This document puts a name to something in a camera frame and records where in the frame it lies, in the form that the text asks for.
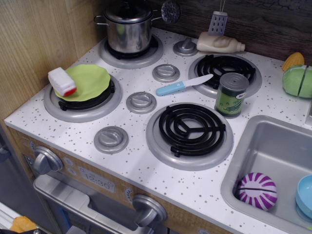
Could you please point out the blue handled toy knife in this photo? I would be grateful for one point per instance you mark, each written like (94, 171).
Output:
(182, 85)

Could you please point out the light blue bowl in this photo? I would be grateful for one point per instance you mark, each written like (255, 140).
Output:
(303, 196)

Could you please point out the front right black burner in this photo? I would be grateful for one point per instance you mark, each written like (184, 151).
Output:
(188, 136)

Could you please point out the left oven knob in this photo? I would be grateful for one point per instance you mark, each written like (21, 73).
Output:
(46, 161)

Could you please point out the steel pot lid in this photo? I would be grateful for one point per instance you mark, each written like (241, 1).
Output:
(128, 11)

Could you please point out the grey stovetop knob upper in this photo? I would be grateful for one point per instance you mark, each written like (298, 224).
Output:
(166, 73)

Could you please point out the steel cooking pot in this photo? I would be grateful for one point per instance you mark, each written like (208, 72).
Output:
(127, 37)

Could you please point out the steel slotted spoon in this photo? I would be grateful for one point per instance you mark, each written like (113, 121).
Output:
(170, 12)

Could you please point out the green toy cabbage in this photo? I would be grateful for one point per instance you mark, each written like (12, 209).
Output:
(297, 81)

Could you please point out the cream toy bottle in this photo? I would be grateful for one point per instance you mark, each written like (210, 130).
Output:
(218, 44)

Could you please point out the green plastic plate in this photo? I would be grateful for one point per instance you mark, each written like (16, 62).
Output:
(91, 81)

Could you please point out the white and red toy block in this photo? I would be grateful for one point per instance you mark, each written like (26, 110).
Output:
(62, 83)

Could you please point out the grey stovetop knob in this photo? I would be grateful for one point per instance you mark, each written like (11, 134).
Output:
(111, 140)
(141, 103)
(185, 48)
(166, 73)

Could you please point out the grey stovetop knob middle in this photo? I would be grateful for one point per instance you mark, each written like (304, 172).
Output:
(141, 103)

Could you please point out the yellow toy corn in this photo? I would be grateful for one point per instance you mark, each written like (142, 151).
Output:
(294, 59)

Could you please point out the orange toy on floor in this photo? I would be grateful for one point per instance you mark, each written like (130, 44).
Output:
(22, 224)

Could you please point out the grey oven door handle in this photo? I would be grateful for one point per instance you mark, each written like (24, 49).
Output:
(77, 204)

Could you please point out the grey sink basin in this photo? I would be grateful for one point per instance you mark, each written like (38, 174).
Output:
(281, 151)

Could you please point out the right oven knob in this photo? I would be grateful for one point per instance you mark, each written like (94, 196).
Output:
(147, 210)

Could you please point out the oven knob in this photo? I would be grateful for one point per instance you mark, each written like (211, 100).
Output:
(46, 161)
(147, 210)

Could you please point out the back left black burner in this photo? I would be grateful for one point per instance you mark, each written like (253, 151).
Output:
(132, 61)

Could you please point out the grey stovetop knob back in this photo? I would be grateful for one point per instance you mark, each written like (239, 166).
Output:
(185, 48)

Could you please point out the steel slotted spatula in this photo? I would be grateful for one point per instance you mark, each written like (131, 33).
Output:
(218, 21)

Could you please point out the purple white toy onion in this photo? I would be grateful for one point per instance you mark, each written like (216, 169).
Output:
(258, 190)

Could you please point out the front left black burner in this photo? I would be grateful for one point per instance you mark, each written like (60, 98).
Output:
(85, 111)

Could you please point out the grey stovetop knob front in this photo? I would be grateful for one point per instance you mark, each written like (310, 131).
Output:
(111, 140)

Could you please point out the green toy tin can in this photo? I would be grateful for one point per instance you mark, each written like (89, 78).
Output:
(230, 95)

